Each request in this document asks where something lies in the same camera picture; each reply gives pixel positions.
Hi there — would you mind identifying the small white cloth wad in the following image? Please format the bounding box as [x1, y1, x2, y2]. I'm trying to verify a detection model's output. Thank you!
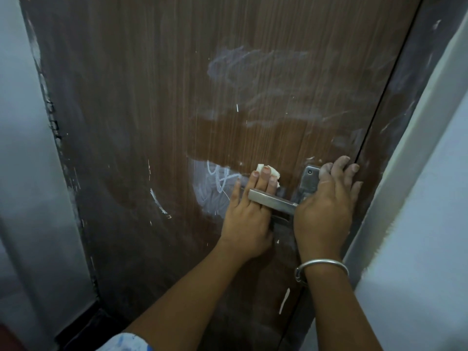
[255, 163, 281, 189]

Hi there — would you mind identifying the brown wooden door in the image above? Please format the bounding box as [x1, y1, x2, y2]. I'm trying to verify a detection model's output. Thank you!
[18, 0, 425, 351]

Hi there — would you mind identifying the silver bangle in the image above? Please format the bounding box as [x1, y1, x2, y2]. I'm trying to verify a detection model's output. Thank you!
[294, 258, 350, 288]

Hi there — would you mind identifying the person's left forearm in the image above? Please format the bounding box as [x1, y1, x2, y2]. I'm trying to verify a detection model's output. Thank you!
[122, 239, 253, 351]

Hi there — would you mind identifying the silver metal door handle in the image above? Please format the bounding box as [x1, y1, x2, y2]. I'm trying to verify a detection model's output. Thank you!
[248, 165, 322, 218]

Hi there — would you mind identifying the person's right forearm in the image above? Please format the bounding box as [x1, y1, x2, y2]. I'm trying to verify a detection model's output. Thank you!
[303, 263, 383, 351]

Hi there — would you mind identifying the white blue floral garment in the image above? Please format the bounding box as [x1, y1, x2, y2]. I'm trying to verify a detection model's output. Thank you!
[95, 332, 156, 351]

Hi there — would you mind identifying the person's left hand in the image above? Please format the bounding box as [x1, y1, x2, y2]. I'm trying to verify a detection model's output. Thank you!
[219, 165, 280, 262]

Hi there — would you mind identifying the person's right hand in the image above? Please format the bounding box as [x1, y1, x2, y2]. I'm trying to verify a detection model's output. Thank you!
[292, 155, 365, 266]

